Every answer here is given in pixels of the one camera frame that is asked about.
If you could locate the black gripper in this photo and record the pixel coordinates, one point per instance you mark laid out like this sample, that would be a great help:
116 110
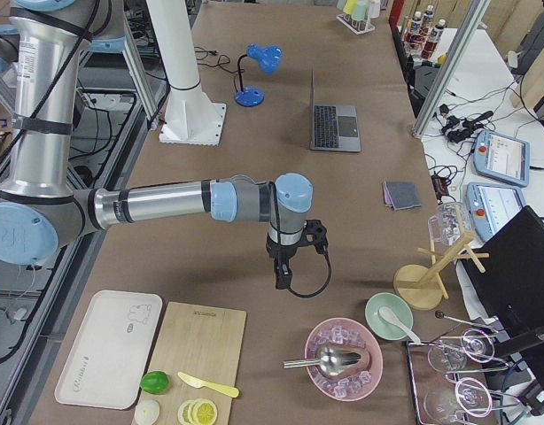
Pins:
279 253

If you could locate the grey laptop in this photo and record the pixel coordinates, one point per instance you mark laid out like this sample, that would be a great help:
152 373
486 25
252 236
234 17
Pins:
334 127

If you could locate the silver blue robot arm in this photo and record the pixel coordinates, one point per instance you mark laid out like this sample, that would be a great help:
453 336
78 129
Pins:
9 46
39 213

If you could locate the metal ice scoop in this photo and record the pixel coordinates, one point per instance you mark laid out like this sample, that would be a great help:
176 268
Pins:
332 361

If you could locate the pink bowl with ice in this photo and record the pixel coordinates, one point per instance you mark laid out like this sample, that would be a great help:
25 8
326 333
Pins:
354 336

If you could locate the white ceramic spoon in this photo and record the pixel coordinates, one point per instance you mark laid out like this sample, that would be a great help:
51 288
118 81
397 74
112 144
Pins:
387 314

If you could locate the wooden cutting board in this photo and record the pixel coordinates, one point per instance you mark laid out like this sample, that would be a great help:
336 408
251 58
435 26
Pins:
199 340

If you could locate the wooden mug tree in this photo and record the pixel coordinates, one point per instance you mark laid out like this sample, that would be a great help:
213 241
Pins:
421 287

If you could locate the grey cloth coaster stack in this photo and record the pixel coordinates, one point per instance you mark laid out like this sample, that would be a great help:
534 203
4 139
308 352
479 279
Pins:
401 195

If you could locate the yellow plastic knife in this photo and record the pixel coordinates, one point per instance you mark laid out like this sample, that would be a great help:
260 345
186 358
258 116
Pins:
199 383

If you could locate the lemon slices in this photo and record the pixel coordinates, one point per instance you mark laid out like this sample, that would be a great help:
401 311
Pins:
199 411

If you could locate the green lime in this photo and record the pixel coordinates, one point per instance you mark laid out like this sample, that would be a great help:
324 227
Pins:
154 382

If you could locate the clear glass mug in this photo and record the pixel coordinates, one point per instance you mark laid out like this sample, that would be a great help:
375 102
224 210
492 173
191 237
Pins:
449 222

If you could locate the white onion half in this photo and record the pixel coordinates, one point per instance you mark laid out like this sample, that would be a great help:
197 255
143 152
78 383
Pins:
147 412

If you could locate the white plastic tray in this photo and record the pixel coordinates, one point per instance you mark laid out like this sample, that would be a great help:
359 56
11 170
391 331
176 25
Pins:
110 351

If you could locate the upper wine glass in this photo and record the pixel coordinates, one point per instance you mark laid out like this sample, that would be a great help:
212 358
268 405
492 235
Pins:
454 353

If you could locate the wine glass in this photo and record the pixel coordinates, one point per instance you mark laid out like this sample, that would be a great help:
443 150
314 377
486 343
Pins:
454 353
460 403

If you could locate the lower blue teach pendant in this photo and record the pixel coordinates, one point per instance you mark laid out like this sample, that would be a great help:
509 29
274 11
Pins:
492 206

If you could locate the blue teach pendant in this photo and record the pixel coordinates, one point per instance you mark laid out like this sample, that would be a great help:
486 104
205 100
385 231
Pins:
503 158
492 206

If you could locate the lower wine glass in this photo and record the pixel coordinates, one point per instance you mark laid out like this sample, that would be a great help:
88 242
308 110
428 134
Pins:
460 403

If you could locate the black monitor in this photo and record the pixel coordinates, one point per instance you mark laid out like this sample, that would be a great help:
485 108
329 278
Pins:
512 286

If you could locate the upper blue teach pendant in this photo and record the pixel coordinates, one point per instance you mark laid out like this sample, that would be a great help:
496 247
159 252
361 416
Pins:
503 158

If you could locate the cup rack with cups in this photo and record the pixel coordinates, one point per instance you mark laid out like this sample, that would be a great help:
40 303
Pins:
357 15

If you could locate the bottles on side table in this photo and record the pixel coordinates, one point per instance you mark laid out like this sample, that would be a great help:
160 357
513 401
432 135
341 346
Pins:
423 33

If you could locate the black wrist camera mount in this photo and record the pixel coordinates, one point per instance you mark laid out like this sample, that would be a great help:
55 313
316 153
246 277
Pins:
314 234

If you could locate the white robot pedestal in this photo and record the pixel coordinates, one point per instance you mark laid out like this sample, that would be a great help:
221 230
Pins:
190 116

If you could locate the black wire glass rack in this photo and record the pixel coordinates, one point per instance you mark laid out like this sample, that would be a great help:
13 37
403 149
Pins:
461 376

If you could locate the aluminium frame post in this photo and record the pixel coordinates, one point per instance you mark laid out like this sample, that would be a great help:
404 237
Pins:
455 53

